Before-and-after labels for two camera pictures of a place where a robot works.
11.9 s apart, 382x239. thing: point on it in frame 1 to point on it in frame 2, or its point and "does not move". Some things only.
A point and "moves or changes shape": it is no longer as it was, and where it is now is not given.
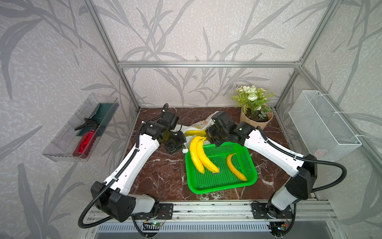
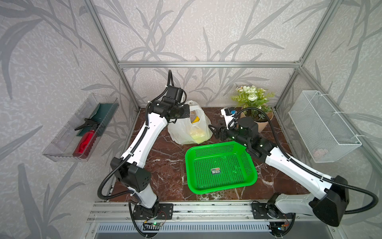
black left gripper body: [174, 141] to [181, 111]
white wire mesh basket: [322, 132] does not move
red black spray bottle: [85, 145] does not move
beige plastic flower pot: [259, 116] does not move
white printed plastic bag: [202, 124] moves or changes shape
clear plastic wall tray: [75, 140] does not move
